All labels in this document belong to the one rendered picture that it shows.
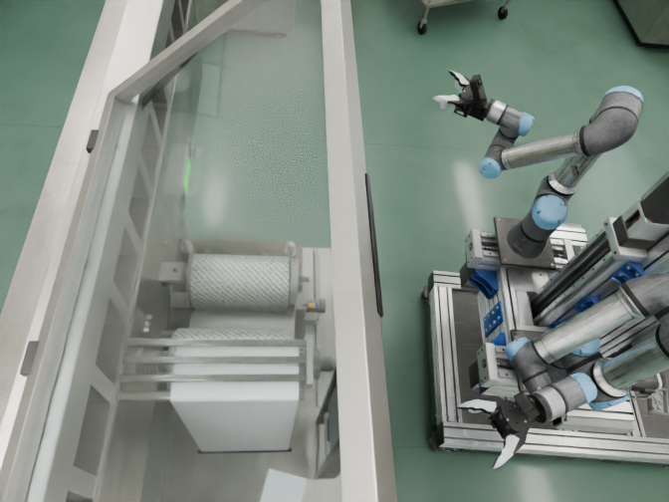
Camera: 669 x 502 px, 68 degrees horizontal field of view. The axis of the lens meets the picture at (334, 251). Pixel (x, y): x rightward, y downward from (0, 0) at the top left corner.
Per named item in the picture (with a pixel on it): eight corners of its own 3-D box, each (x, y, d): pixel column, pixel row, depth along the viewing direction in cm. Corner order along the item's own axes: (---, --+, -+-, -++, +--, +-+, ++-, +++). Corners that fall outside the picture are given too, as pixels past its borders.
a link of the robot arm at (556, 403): (569, 408, 119) (548, 378, 123) (555, 415, 117) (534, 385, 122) (557, 419, 125) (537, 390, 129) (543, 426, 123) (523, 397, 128)
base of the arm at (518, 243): (540, 227, 203) (552, 213, 195) (547, 259, 195) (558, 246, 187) (504, 224, 202) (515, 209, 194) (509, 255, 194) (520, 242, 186)
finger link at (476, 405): (452, 414, 123) (490, 423, 122) (458, 405, 119) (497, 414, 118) (453, 402, 125) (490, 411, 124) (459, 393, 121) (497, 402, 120)
